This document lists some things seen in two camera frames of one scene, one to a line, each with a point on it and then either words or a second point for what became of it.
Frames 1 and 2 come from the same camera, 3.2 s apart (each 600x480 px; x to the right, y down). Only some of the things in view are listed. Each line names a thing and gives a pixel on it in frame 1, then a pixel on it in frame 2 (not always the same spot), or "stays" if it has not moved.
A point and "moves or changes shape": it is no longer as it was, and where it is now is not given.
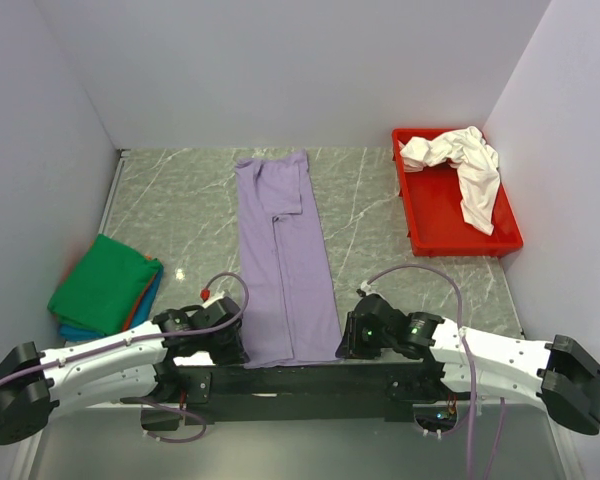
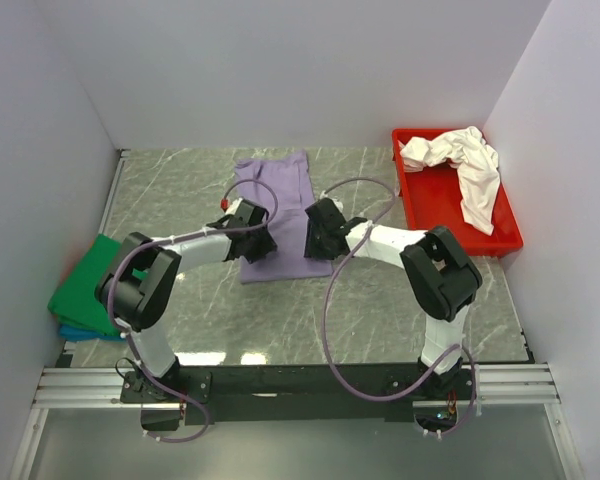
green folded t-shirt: (104, 288) stays
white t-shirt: (476, 162) stays
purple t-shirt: (290, 303) moves or changes shape
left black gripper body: (224, 348) to (261, 245)
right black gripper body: (363, 343) to (315, 246)
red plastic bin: (435, 222) stays
